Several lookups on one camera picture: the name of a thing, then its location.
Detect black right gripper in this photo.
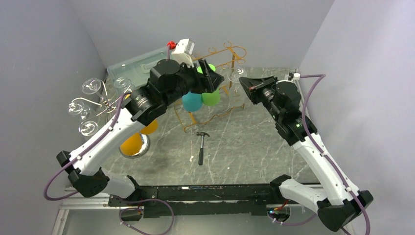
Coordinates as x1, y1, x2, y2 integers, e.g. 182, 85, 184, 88
239, 75, 283, 122

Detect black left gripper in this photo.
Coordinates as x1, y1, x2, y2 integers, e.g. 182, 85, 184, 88
162, 58, 224, 107

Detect clear wine glass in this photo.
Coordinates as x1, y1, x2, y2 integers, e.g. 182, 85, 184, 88
228, 67, 247, 107

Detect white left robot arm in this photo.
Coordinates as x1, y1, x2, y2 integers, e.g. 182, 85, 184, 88
57, 59, 224, 206

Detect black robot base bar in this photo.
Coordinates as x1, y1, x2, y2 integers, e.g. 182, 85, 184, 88
108, 184, 288, 218

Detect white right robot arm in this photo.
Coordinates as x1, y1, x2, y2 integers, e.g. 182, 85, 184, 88
239, 76, 373, 234

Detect green wine glass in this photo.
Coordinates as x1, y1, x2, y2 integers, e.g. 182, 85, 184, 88
197, 63, 222, 107

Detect blue wine glass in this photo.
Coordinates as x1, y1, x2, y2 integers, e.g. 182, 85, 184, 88
182, 92, 203, 112

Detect orange wine glass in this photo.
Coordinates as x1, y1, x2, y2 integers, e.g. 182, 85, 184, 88
119, 133, 143, 156
140, 119, 159, 135

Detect chrome tree glass rack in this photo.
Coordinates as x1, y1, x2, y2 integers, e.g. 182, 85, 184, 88
71, 79, 151, 159

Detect clear glass on chrome rack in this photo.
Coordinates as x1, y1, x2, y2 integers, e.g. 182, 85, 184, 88
81, 78, 102, 94

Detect clear glass chrome rack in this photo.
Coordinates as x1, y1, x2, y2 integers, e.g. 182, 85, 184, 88
68, 99, 92, 121
78, 120, 99, 137

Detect clear plastic storage box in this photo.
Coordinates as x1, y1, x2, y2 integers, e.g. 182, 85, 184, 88
107, 46, 171, 96

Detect gold wire glass rack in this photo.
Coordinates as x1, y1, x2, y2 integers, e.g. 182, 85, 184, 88
173, 41, 247, 132

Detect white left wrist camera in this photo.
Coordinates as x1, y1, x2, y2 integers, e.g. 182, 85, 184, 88
166, 38, 195, 68

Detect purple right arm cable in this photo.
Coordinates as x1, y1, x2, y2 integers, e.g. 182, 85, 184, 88
292, 73, 371, 235

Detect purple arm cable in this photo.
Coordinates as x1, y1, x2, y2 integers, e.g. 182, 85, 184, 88
292, 73, 371, 235
43, 92, 127, 202

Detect black handled hammer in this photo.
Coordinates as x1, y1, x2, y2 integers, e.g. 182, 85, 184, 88
196, 132, 210, 165

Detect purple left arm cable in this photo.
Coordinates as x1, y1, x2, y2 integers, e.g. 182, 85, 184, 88
43, 92, 127, 202

